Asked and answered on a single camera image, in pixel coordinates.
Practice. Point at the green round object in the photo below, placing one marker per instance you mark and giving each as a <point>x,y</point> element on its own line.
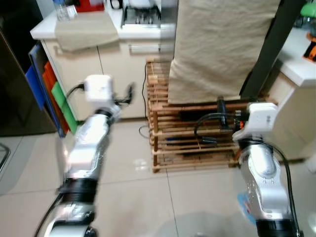
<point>309,10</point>

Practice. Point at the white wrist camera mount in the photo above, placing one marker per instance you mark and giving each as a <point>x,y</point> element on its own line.
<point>260,121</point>
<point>100,89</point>

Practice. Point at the clear plastic water bottle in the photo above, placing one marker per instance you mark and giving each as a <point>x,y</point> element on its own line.
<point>62,10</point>

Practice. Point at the blue cutting board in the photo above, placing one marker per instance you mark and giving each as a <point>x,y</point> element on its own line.
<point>35,84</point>

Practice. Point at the metal dish rack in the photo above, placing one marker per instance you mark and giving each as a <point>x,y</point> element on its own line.
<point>141,15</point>

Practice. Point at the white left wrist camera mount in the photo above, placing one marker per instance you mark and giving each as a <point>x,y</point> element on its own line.
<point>100,89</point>

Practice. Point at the black slanted post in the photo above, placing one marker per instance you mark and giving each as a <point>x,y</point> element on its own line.
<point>271,49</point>

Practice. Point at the white side counter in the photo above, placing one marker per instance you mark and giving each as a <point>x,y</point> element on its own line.
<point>296,108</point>

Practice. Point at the red container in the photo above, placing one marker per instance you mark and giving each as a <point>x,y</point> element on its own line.
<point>90,5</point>

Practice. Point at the orange cutting board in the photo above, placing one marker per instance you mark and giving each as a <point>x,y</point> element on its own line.
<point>51,81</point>

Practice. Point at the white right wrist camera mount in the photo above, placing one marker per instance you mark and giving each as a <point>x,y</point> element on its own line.
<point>260,121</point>

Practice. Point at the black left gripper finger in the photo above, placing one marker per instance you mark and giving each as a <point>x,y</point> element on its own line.
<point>130,92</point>

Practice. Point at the green cutting board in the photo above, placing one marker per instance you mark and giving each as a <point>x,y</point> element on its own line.
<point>63,106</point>

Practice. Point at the glossy black fridge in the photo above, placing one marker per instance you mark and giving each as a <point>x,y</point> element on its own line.
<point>19,74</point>

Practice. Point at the white kitchen counter cabinet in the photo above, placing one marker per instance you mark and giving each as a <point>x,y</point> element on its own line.
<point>118,74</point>

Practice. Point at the wooden slatted rack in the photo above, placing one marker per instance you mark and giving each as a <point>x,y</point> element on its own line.
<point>168,143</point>

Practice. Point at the large beige cloth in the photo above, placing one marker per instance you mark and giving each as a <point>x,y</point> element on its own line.
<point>217,49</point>

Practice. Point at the small beige towel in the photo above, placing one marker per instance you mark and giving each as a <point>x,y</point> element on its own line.
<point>86,32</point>

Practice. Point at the orange and black tool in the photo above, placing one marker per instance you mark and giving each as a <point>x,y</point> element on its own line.
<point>311,49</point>

